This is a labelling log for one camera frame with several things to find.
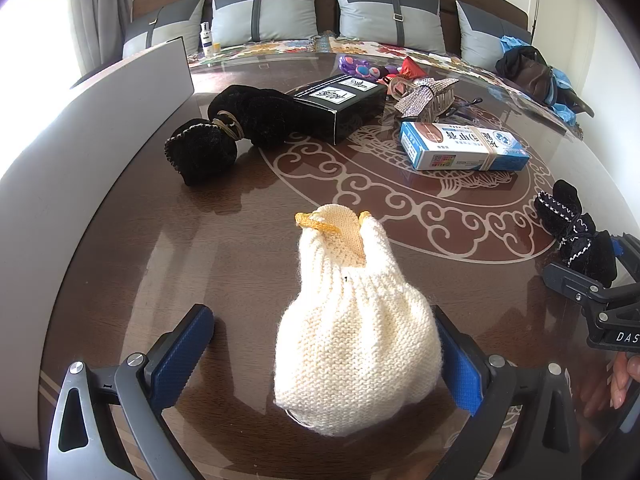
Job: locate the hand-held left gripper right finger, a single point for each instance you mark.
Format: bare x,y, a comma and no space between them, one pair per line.
460,367

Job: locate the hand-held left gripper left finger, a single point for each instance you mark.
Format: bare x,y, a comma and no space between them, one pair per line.
180,355

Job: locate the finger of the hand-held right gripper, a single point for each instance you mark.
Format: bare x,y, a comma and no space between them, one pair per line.
629,257
570,282

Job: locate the black hair bow white stitching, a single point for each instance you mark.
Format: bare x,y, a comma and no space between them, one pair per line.
575,230

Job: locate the brown patterned desktop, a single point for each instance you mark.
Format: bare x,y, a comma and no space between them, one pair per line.
200,270

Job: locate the person's right hand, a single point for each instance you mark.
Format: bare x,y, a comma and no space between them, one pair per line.
625,380

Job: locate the blue and white medicine box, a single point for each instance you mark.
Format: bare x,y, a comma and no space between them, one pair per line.
460,147

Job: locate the dark bag with blue cloth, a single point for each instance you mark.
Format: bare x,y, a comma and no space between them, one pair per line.
562,90

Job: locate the black bag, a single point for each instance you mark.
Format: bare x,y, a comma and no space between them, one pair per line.
525,67

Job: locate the rhinestone hair clip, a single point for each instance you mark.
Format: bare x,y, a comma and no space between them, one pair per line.
422,97

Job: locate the grey flat panel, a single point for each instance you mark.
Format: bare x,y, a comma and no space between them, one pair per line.
100,120

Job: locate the red packet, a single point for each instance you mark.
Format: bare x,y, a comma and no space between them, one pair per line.
411,67

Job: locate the thin metal pole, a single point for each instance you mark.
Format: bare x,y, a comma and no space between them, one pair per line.
538,0

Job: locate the black cardboard box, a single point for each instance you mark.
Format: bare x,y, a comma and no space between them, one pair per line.
340,110

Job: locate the purple plastic toy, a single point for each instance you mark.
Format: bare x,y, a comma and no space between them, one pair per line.
357,66

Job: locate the white bottle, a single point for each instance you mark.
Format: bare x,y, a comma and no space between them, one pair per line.
206,40

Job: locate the floral bedspread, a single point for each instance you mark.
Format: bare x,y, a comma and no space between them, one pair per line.
300,45

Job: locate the grey curtain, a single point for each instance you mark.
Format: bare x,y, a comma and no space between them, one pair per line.
97,10

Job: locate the brown bed headboard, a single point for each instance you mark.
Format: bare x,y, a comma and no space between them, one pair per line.
327,5

